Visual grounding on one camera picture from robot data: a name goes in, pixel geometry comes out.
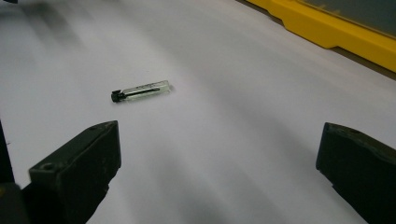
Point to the yellow bin edge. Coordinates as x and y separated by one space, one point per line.
336 28

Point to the small clear glass vial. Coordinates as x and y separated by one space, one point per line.
141 90

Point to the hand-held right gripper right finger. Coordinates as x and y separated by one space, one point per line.
358 168

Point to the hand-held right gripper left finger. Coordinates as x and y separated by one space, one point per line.
77 168

